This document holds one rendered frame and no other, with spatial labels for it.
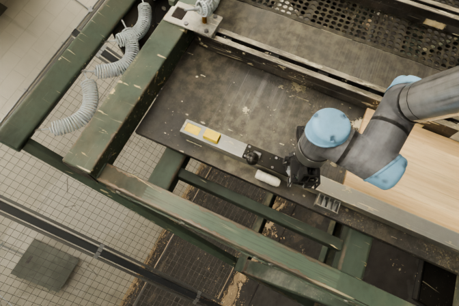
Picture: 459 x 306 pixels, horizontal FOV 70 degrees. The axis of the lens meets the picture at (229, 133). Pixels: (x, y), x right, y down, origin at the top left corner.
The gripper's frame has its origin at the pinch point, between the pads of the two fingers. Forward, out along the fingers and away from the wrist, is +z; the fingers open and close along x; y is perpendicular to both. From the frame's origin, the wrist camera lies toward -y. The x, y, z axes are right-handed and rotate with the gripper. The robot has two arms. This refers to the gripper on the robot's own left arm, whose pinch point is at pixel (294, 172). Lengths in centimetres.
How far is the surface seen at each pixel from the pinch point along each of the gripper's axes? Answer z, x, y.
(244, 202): 17.4, -12.7, 5.7
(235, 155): 8.4, -17.0, -6.9
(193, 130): 8.1, -31.2, -14.5
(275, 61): 4.9, -5.3, -42.0
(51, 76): 27, -96, -43
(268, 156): 7.1, -6.8, -7.1
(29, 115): 29, -100, -25
